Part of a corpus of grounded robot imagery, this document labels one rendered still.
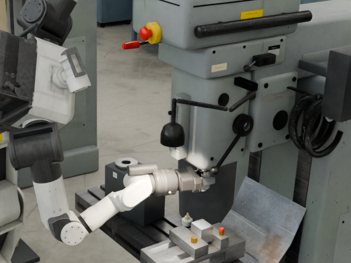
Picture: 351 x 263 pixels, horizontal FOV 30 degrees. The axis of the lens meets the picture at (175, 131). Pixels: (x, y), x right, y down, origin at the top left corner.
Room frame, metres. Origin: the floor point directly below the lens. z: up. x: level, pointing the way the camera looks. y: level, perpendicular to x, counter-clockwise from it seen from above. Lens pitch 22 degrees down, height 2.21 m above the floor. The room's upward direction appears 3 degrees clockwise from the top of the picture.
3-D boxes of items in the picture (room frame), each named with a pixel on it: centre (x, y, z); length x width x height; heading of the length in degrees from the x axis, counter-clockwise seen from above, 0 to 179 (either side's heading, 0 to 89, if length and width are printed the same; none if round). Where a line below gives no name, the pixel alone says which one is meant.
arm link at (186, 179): (1.95, -0.02, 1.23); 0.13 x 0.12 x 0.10; 21
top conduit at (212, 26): (1.89, -0.22, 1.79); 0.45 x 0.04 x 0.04; 129
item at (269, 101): (2.11, -0.25, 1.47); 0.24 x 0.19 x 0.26; 39
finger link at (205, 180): (1.96, -0.11, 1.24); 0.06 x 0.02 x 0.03; 111
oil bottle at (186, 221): (2.11, -0.06, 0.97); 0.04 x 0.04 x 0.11
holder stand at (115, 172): (2.30, 0.15, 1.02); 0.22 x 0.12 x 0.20; 50
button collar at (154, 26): (1.84, 0.08, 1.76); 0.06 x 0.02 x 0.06; 39
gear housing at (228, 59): (2.01, -0.14, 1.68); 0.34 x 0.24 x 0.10; 129
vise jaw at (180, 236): (1.94, -0.06, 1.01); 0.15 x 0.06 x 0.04; 37
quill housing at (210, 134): (1.99, -0.11, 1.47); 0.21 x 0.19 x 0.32; 39
